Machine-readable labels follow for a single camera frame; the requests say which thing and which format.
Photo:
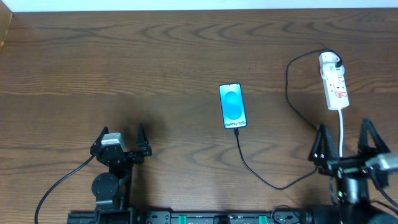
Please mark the white USB charger adapter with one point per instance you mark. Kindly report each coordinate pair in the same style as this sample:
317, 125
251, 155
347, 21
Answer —
331, 65

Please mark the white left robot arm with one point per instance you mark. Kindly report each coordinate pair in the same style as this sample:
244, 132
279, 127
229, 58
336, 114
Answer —
112, 188

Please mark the blue Galaxy smartphone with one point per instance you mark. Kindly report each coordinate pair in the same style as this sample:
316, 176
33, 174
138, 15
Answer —
232, 106

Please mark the white power strip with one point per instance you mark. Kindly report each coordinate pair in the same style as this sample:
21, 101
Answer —
336, 93

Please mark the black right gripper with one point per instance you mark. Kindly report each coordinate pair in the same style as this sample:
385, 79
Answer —
351, 163

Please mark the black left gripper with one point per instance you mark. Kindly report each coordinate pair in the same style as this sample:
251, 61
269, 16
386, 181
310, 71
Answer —
130, 156

